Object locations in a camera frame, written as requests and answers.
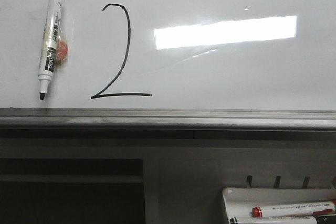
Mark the black white whiteboard marker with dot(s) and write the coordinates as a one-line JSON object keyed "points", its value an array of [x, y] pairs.
{"points": [[47, 60]]}

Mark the white whiteboard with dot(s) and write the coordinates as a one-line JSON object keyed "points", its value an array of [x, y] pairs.
{"points": [[174, 54]]}

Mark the blue capped whiteboard marker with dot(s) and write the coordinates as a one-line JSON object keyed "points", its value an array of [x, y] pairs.
{"points": [[271, 220]]}

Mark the red capped whiteboard marker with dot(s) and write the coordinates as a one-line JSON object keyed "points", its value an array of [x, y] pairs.
{"points": [[313, 208]]}

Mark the red round magnet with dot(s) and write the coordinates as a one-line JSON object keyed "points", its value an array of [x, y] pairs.
{"points": [[62, 51]]}

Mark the white plastic marker tray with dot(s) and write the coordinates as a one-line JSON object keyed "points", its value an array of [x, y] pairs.
{"points": [[239, 202]]}

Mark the grey whiteboard ledge frame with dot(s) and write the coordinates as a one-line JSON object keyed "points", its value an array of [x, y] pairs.
{"points": [[43, 123]]}

